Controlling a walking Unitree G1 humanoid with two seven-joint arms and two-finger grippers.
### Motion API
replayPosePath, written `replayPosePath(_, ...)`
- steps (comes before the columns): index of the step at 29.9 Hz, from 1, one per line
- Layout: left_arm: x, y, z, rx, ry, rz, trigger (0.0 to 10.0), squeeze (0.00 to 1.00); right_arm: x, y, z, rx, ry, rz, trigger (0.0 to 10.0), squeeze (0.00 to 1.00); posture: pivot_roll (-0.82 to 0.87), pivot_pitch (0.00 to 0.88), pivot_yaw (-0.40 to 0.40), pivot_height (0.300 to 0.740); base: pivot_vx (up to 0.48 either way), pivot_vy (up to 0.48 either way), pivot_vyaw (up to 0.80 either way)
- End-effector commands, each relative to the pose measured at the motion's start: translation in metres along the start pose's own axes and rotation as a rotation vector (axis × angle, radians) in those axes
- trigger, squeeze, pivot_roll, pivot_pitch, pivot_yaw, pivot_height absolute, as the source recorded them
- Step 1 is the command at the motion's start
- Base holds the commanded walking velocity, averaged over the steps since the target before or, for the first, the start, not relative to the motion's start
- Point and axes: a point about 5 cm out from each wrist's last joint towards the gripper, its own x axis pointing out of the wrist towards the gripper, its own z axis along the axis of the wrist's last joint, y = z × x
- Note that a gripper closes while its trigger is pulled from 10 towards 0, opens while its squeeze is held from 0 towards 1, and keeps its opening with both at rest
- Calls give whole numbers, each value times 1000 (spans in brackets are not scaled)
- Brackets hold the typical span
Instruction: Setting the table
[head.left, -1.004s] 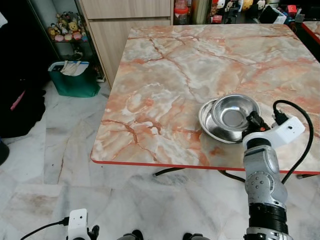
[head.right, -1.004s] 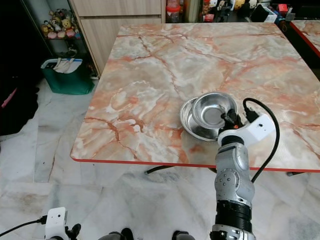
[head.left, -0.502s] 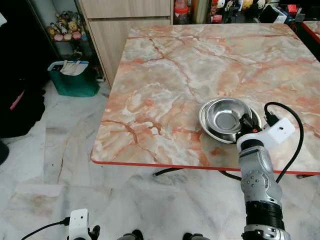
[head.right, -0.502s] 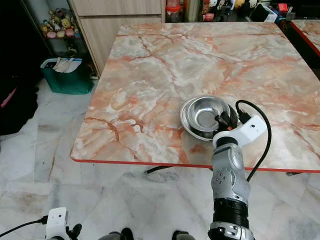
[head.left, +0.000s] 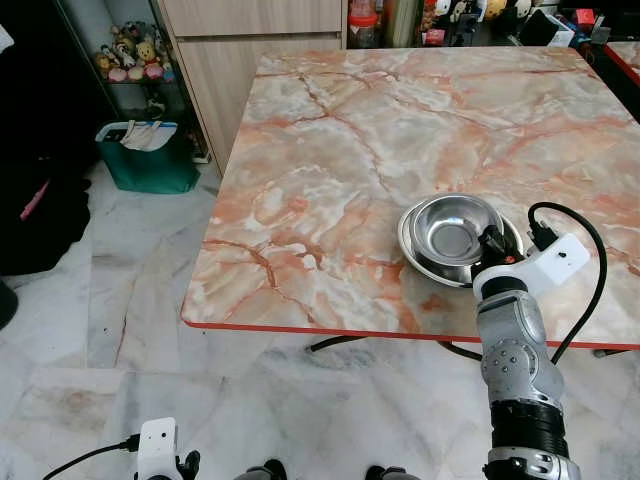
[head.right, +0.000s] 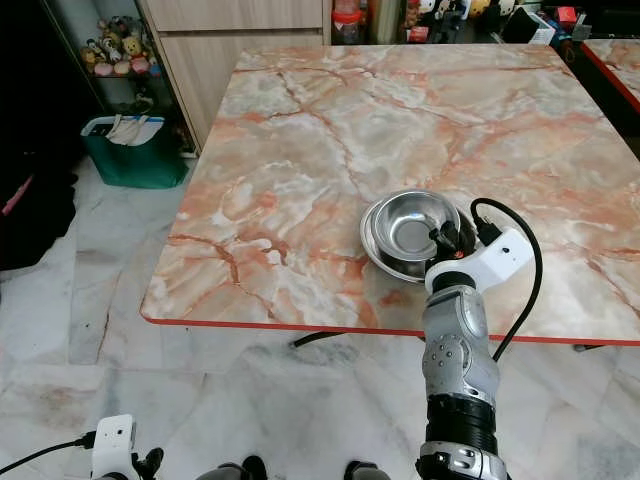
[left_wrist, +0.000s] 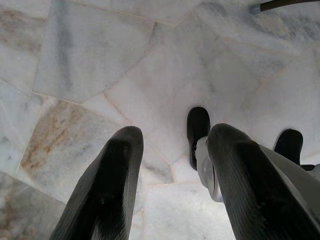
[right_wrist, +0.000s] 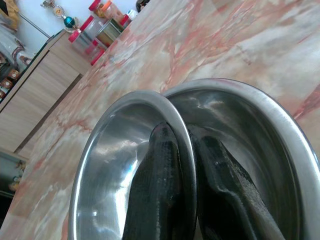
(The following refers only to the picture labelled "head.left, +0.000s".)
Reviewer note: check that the black fabric heap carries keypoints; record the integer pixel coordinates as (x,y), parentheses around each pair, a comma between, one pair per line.
(40,120)

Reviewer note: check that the white cloth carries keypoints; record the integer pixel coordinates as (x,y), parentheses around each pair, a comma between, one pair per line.
(150,135)

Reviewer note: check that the green plastic bin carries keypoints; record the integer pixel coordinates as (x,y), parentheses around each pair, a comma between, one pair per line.
(150,170)

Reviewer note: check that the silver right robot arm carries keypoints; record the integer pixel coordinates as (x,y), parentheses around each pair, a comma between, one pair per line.
(515,350)

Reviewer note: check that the steel thermos flask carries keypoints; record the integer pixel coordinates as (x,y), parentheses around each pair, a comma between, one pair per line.
(402,20)

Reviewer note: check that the black left robot leg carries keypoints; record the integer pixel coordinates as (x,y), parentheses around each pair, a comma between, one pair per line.
(265,470)

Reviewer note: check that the red lid jar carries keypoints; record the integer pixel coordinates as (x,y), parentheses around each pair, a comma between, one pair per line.
(364,25)

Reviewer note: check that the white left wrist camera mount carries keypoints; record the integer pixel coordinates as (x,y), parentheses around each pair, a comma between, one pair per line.
(157,445)

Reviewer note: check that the glass display shelf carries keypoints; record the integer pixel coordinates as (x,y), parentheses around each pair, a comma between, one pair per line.
(185,110)

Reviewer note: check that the black robot leg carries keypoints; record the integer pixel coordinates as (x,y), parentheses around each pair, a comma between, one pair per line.
(265,470)
(392,473)

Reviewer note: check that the light wooden cabinet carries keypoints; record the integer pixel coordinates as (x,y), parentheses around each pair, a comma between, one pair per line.
(260,70)

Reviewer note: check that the black right robot leg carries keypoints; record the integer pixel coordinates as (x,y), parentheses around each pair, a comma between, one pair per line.
(392,473)

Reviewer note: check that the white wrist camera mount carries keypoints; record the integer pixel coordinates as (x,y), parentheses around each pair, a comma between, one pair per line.
(157,445)
(545,265)

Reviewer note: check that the marble folding table red edge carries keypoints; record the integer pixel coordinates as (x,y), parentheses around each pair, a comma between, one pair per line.
(380,130)
(625,58)

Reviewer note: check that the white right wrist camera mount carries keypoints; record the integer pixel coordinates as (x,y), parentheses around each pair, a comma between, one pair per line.
(545,265)

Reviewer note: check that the yellow bear figurine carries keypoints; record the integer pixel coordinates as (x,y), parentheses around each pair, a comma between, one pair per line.
(147,51)

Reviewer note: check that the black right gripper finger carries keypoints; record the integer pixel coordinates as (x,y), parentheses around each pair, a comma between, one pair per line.
(489,238)

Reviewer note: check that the steel bowl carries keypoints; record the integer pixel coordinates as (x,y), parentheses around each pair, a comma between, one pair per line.
(450,235)

